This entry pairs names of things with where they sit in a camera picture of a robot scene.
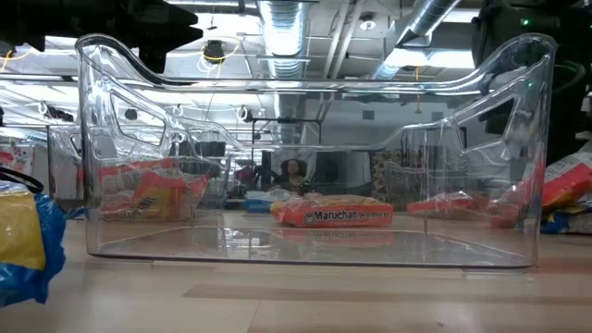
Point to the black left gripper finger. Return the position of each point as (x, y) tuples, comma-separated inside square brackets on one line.
[(178, 20), (180, 37)]

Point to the orange Maruchan noodle packet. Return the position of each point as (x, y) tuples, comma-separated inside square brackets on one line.
[(113, 185), (333, 217), (571, 185), (444, 203), (162, 199)]

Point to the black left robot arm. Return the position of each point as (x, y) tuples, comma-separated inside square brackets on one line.
[(55, 18)]

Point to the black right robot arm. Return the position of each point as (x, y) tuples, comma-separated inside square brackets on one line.
[(569, 46)]

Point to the person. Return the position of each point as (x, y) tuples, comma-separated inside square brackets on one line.
[(292, 173)]

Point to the colourful background poster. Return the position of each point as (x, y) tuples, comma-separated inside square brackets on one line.
[(14, 159)]

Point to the black ceiling camera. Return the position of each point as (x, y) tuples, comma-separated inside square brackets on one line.
[(214, 51)]

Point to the large silver ceiling duct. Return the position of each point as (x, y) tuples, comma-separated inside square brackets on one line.
[(282, 37)]

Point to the slanted silver ceiling duct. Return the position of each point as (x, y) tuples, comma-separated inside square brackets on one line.
[(425, 18)]

